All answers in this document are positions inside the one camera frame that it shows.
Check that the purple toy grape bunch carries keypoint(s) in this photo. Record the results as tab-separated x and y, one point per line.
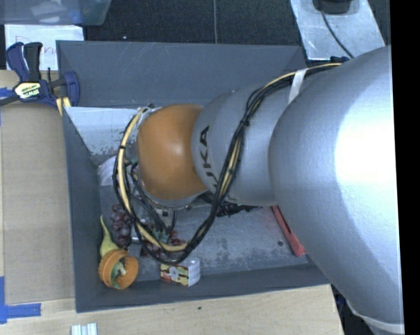
121	222

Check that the red and white small box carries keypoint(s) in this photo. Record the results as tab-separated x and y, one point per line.
180	273

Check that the yellow toy pear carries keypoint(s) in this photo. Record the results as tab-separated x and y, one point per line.
107	241

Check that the grey metal bin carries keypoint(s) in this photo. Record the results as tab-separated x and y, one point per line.
234	245

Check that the orange toy burger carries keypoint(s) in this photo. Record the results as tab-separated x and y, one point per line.
114	268

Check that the clear plastic cup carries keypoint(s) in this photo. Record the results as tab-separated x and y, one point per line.
106	172

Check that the red-brown flat block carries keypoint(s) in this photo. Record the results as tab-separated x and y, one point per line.
289	234

